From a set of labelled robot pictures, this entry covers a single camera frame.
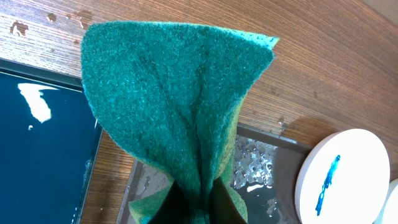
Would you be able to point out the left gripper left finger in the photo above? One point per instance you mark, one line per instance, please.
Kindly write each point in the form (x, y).
(174, 209)

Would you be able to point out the dark brown serving tray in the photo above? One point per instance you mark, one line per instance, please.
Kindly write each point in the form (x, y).
(264, 172)

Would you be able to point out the blue water tray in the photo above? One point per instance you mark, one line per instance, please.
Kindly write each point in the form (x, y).
(49, 143)

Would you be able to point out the white plate top blue stain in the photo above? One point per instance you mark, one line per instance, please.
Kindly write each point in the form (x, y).
(389, 211)

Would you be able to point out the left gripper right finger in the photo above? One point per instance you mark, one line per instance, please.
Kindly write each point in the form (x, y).
(222, 208)

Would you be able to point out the white plate blue stain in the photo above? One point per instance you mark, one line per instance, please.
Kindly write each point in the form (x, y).
(344, 179)
(389, 211)

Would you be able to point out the green yellow sponge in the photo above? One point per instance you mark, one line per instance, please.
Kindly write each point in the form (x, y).
(170, 93)

